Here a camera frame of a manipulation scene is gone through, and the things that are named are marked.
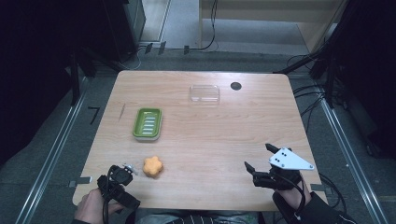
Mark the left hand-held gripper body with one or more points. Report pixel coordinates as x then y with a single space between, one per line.
120 186

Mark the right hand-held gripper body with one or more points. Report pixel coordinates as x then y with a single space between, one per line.
288 165

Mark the orange flower-shaped soap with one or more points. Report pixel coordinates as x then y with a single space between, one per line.
152 166

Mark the person's right hand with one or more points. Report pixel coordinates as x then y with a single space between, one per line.
292 196

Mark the person's left hand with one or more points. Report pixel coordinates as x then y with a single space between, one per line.
90 207

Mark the grey tape strip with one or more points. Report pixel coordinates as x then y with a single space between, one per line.
317 187
81 181

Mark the green soap dish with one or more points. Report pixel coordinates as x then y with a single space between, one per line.
147 123

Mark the person's striped clothing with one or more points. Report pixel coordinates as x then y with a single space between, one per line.
199 218

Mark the black round table grommet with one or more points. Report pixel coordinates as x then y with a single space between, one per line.
236 86

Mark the clear plastic container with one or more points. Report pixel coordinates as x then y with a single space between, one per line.
205 94

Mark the black floor tape piece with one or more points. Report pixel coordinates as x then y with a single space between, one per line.
148 48
186 49
162 47

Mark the dark curtain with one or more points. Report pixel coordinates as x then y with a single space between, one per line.
34 68
369 71

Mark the light wooden furniture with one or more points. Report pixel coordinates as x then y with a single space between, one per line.
267 11

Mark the black cabinet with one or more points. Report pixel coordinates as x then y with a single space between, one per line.
124 28

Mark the metal floor rail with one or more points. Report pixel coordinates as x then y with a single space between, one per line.
53 155
351 161

